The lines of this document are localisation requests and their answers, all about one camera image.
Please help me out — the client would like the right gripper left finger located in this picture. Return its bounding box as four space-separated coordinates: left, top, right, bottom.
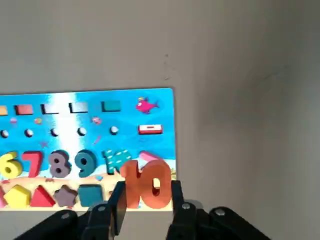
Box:
14 181 127 240

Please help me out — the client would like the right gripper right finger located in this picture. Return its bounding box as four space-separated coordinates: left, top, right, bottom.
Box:
166 179 272 240

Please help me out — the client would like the orange number ten piece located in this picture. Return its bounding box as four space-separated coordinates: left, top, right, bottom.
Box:
119 159 173 210

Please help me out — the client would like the colourful wooden toy board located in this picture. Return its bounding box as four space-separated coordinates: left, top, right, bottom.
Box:
0 87 177 213

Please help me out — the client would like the teal square piece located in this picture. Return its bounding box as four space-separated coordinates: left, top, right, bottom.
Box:
77 184 105 208

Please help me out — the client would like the purple star piece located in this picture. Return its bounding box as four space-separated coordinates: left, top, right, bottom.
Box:
53 184 79 208

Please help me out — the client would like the teal number nine piece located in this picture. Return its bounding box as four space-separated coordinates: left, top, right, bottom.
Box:
74 149 98 179

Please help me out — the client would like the red triangle piece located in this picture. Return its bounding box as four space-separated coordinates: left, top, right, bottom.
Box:
29 185 56 208

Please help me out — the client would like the purple number eight piece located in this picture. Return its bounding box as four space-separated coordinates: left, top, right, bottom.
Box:
48 149 72 179

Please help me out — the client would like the pink greater-than sign piece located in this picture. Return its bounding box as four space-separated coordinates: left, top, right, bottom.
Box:
138 150 162 166

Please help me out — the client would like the yellow pentagon piece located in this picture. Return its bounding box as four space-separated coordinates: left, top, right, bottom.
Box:
3 184 32 209

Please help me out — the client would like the red number seven piece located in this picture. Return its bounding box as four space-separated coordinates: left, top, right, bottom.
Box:
21 150 42 179

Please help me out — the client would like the pink trapezoid piece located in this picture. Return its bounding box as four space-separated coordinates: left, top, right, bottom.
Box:
0 186 8 208

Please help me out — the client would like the yellow number six piece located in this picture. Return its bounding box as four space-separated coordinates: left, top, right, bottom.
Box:
0 151 19 179

